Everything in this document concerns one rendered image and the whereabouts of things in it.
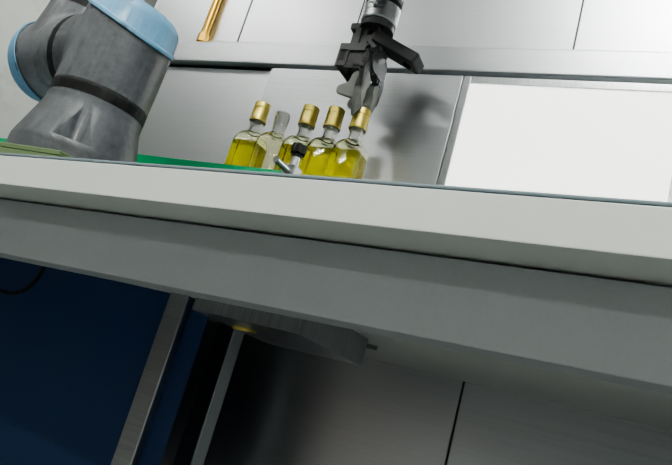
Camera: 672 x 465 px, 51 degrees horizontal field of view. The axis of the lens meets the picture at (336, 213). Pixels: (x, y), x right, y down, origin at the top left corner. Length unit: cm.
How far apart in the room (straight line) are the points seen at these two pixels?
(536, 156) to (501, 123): 10
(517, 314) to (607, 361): 6
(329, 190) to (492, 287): 14
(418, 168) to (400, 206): 95
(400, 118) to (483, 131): 18
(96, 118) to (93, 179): 17
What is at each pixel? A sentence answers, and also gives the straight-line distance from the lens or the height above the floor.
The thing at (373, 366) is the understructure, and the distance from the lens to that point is 138.
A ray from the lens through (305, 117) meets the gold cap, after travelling 143.
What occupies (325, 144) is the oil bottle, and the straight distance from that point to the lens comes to 136.
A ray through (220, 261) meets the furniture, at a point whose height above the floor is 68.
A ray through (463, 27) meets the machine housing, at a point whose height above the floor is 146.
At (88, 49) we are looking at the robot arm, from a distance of 89.
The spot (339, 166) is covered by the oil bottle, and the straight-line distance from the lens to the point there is 133.
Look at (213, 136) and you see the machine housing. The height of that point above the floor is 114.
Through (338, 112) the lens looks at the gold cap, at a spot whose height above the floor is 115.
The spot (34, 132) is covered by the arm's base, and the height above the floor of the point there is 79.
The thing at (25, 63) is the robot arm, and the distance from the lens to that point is 103.
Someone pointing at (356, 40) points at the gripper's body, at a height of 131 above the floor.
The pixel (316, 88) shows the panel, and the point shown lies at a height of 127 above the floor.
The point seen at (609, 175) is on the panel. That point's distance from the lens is 137.
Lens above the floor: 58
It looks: 16 degrees up
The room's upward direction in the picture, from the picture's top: 16 degrees clockwise
